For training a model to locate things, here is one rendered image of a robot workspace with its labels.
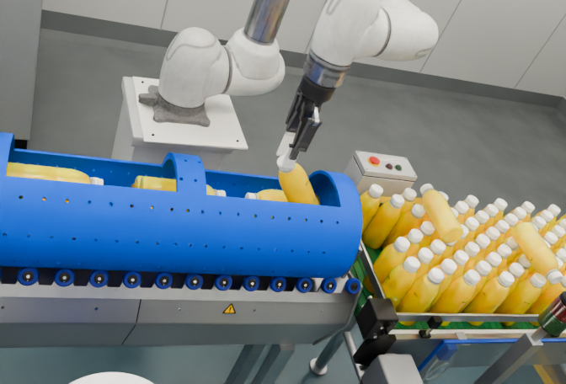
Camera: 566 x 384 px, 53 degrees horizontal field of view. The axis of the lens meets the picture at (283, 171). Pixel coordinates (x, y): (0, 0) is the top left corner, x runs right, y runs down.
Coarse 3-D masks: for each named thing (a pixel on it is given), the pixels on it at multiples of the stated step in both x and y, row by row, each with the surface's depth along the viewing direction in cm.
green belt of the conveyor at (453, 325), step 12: (372, 252) 181; (360, 264) 174; (372, 264) 176; (360, 276) 170; (360, 300) 164; (396, 324) 161; (420, 324) 164; (456, 324) 169; (468, 324) 171; (492, 324) 174; (516, 324) 178; (528, 324) 180
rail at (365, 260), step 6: (360, 240) 170; (360, 246) 169; (366, 252) 167; (360, 258) 169; (366, 258) 166; (366, 264) 165; (366, 270) 165; (372, 270) 162; (372, 276) 162; (372, 282) 162; (378, 282) 159; (378, 288) 158; (378, 294) 158; (384, 294) 157
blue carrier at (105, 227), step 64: (0, 192) 110; (64, 192) 114; (128, 192) 119; (192, 192) 125; (256, 192) 158; (320, 192) 162; (0, 256) 114; (64, 256) 118; (128, 256) 123; (192, 256) 127; (256, 256) 133; (320, 256) 139
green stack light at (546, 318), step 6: (546, 312) 140; (540, 318) 141; (546, 318) 139; (552, 318) 138; (540, 324) 141; (546, 324) 139; (552, 324) 138; (558, 324) 137; (564, 324) 137; (546, 330) 140; (552, 330) 139; (558, 330) 138
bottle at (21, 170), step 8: (8, 168) 117; (16, 168) 117; (24, 168) 118; (32, 168) 119; (40, 168) 120; (48, 168) 121; (56, 168) 122; (64, 168) 123; (16, 176) 117; (24, 176) 118; (32, 176) 118; (40, 176) 119; (48, 176) 119; (56, 176) 120; (64, 176) 121; (72, 176) 122; (80, 176) 123
